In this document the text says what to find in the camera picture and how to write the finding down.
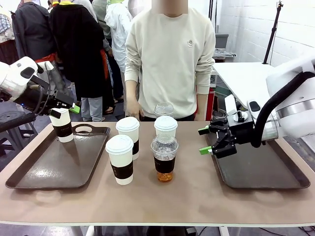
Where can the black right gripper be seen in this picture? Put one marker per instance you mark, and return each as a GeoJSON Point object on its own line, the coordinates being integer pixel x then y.
{"type": "Point", "coordinates": [242, 131]}

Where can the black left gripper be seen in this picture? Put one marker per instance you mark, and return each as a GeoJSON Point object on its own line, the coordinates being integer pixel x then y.
{"type": "Point", "coordinates": [41, 99]}

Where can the white paper cup black sleeve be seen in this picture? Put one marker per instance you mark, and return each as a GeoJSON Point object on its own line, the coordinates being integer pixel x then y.
{"type": "Point", "coordinates": [166, 126]}
{"type": "Point", "coordinates": [64, 127]}
{"type": "Point", "coordinates": [128, 130]}
{"type": "Point", "coordinates": [121, 159]}

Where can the clear iced coffee cup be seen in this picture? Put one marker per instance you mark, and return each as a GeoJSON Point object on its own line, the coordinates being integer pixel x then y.
{"type": "Point", "coordinates": [164, 109]}
{"type": "Point", "coordinates": [164, 157]}

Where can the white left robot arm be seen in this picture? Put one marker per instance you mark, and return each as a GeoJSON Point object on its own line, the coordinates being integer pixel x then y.
{"type": "Point", "coordinates": [14, 73]}

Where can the person's left forearm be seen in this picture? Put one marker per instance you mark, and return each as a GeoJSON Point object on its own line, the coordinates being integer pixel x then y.
{"type": "Point", "coordinates": [201, 107]}

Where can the person's right forearm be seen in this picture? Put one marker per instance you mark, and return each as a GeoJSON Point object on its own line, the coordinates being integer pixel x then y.
{"type": "Point", "coordinates": [131, 91]}

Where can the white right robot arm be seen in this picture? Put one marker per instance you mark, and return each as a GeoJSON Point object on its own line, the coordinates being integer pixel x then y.
{"type": "Point", "coordinates": [292, 98]}

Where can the dark brown serving tray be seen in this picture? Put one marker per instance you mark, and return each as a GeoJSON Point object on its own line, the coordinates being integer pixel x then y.
{"type": "Point", "coordinates": [258, 169]}
{"type": "Point", "coordinates": [54, 167]}

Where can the person's right hand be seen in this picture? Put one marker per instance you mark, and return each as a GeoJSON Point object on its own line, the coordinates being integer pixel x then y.
{"type": "Point", "coordinates": [134, 108]}

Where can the red cabinet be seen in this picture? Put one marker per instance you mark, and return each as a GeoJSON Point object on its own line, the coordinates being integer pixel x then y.
{"type": "Point", "coordinates": [209, 103]}

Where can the black equipment stand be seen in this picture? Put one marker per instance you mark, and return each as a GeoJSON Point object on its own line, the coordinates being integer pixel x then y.
{"type": "Point", "coordinates": [14, 123]}

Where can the bystander in long black coat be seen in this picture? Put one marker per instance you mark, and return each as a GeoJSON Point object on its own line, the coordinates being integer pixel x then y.
{"type": "Point", "coordinates": [78, 54]}

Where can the white background table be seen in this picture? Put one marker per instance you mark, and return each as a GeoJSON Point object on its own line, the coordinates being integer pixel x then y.
{"type": "Point", "coordinates": [241, 76]}

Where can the bystander in dark jacket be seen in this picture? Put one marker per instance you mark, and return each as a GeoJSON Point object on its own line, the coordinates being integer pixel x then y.
{"type": "Point", "coordinates": [33, 32]}

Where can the person in cream sweater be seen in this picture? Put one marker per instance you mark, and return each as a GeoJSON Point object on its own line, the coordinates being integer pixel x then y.
{"type": "Point", "coordinates": [169, 64]}

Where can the bystander in white hoodie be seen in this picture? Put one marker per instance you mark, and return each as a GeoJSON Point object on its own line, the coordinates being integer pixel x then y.
{"type": "Point", "coordinates": [119, 34]}

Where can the grey plastic box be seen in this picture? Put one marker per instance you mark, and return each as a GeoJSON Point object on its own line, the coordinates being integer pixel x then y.
{"type": "Point", "coordinates": [221, 40]}

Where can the bystander in grey-green hoodie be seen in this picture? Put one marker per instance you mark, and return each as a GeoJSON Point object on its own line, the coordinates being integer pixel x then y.
{"type": "Point", "coordinates": [102, 19]}

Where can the black tripod stand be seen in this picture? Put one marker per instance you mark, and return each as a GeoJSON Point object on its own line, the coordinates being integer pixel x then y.
{"type": "Point", "coordinates": [272, 32]}

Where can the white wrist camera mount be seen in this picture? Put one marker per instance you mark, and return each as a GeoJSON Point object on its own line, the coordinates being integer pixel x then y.
{"type": "Point", "coordinates": [232, 108]}

